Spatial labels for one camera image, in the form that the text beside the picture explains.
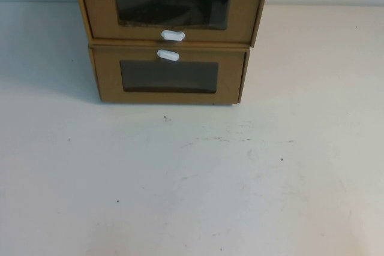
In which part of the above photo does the white handle on small-window drawer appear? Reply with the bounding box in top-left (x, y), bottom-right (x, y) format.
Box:
top-left (156, 48), bottom-right (181, 62)

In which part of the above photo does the cardboard shell of small-window drawer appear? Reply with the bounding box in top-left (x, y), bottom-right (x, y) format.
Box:
top-left (87, 42), bottom-right (251, 107)

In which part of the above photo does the cardboard drawer with large window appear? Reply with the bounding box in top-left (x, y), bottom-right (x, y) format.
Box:
top-left (77, 0), bottom-right (265, 44)

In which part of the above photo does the white handle on large-window drawer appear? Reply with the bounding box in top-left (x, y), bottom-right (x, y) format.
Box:
top-left (160, 29), bottom-right (185, 42)

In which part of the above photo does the cardboard drawer with small window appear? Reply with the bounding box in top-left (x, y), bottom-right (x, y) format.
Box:
top-left (91, 47), bottom-right (247, 104)

